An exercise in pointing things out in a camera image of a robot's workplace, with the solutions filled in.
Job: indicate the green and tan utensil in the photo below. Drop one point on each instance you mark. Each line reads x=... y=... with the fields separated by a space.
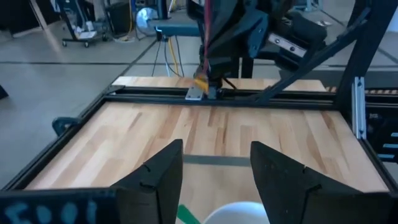
x=186 y=216

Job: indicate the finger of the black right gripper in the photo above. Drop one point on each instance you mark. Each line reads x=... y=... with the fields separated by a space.
x=236 y=31
x=196 y=12

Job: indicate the white ceramic bowl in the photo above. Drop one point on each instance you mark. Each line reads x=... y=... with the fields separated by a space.
x=236 y=216

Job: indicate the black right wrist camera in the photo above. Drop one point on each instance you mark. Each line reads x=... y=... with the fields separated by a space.
x=308 y=31

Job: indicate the light wooden beam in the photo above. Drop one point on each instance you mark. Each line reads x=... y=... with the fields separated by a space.
x=42 y=21

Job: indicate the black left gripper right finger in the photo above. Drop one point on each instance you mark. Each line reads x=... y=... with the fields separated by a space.
x=289 y=193

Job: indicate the silver corner plate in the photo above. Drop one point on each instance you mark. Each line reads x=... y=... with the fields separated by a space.
x=193 y=94

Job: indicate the teal padded bench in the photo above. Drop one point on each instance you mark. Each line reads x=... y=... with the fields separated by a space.
x=177 y=28

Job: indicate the black rack with blue labels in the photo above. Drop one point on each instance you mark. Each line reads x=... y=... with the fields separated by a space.
x=379 y=140

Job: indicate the black box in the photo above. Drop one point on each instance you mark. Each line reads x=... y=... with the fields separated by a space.
x=119 y=18

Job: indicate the black rolling cart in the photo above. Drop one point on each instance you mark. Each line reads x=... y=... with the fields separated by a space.
x=71 y=21

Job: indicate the black table edge frame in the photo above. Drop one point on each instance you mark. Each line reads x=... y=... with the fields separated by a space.
x=155 y=95

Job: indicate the white round fan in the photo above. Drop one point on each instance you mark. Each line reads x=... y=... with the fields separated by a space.
x=144 y=20

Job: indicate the black corner bracket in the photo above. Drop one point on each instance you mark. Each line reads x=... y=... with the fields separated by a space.
x=63 y=124

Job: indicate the black frame post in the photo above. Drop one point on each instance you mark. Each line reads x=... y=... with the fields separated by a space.
x=363 y=56

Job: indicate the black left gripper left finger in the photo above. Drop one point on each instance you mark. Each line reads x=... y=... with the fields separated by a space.
x=149 y=193

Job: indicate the silver aluminium bracket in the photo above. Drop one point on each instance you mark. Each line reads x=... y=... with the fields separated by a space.
x=359 y=109

